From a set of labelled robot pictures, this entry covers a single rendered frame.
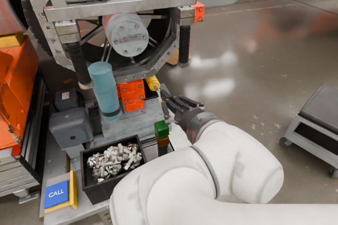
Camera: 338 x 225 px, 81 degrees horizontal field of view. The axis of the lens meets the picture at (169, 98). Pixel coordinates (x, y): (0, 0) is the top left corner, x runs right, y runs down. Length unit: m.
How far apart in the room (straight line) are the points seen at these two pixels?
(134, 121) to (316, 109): 1.07
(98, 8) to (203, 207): 0.52
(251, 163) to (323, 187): 1.19
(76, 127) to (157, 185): 0.84
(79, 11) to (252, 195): 0.56
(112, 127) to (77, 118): 0.24
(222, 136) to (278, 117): 1.41
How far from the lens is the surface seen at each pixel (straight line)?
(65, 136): 1.13
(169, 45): 0.93
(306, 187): 1.47
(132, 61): 1.02
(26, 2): 0.90
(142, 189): 0.31
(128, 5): 0.61
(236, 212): 0.22
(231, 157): 0.36
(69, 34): 0.59
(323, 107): 1.46
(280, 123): 1.74
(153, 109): 1.30
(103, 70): 0.76
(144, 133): 1.27
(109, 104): 0.85
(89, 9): 0.60
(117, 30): 0.68
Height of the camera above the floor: 1.13
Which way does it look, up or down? 41 degrees down
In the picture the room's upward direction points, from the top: straight up
